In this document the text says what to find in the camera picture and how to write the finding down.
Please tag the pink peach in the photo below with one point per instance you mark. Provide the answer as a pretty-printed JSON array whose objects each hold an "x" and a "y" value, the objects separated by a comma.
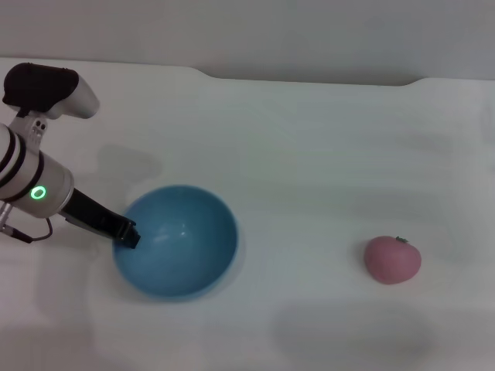
[{"x": 390, "y": 261}]

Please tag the blue bowl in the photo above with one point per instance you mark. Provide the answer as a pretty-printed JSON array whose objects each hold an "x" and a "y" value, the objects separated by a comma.
[{"x": 185, "y": 255}]

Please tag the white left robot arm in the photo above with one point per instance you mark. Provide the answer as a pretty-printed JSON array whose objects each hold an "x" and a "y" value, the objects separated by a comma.
[{"x": 35, "y": 174}]

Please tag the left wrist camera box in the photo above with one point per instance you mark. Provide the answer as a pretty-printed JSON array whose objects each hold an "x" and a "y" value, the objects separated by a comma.
[{"x": 42, "y": 90}]

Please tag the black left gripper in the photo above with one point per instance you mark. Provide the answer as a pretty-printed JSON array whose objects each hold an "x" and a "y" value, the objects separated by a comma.
[{"x": 93, "y": 214}]

